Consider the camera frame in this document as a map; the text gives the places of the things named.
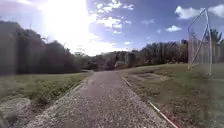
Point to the goal frame with net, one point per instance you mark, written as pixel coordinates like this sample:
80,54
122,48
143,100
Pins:
201,46

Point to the grass field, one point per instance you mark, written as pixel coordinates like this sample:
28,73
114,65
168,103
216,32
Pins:
36,86
186,93

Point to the pale path edging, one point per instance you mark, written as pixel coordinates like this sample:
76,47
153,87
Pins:
156,110

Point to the grey boulder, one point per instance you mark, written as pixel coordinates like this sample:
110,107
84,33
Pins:
14,107

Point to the grey gravel path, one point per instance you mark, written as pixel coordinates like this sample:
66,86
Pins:
100,103

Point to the row of trees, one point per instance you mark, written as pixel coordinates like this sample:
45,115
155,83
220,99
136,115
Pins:
40,56

